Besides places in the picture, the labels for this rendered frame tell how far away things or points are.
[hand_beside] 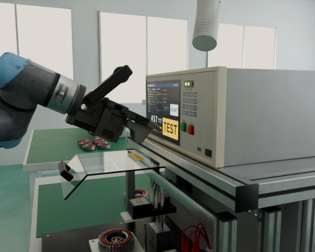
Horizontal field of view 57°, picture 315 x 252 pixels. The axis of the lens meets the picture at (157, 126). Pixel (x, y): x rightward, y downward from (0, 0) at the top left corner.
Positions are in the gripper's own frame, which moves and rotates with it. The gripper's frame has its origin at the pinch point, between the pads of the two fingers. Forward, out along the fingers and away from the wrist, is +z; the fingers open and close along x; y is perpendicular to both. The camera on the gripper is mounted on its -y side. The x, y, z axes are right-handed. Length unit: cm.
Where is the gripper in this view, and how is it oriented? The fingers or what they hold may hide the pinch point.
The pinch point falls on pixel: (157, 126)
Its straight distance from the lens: 69.2
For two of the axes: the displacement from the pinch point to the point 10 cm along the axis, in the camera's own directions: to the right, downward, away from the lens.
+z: 8.4, 3.8, 3.8
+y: -3.9, 9.2, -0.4
